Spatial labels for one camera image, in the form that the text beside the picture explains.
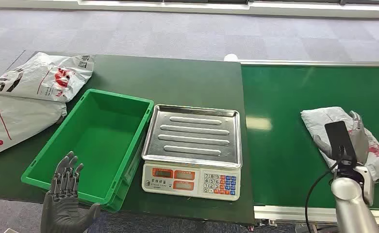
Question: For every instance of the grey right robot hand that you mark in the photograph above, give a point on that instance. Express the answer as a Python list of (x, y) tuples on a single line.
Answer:
[(361, 141)]

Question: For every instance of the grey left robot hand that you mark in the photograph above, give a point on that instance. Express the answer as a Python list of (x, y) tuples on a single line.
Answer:
[(62, 214)]

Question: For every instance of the white courier package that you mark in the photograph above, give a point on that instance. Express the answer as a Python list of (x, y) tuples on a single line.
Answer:
[(324, 117)]

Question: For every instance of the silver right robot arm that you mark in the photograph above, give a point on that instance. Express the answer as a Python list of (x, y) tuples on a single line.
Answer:
[(353, 205)]

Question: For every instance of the green conveyor belt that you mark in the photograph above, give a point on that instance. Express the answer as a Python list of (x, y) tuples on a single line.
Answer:
[(285, 144)]

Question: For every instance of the green plastic crate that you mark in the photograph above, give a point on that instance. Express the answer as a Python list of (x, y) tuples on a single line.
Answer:
[(99, 141)]

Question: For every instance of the large white mailer bag red line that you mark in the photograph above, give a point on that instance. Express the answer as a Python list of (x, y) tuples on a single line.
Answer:
[(19, 119)]

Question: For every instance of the white mailer bag black print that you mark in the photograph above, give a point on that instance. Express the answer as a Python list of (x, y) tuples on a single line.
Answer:
[(44, 77)]

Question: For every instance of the white electronic scale steel tray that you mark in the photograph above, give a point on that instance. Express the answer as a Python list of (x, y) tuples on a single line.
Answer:
[(192, 138)]

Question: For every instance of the white round roller cap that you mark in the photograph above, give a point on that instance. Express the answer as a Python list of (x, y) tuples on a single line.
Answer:
[(230, 57)]

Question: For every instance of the black right wrist mount plate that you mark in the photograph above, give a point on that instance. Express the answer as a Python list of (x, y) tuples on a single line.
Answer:
[(338, 138)]

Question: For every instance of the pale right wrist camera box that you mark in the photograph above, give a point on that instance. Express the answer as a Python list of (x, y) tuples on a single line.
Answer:
[(367, 183)]

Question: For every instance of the aluminium conveyor frame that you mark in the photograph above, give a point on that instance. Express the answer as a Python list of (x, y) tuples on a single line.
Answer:
[(292, 214)]

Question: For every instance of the white wall skirting strip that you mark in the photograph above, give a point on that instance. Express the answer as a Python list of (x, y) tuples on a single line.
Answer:
[(189, 8)]

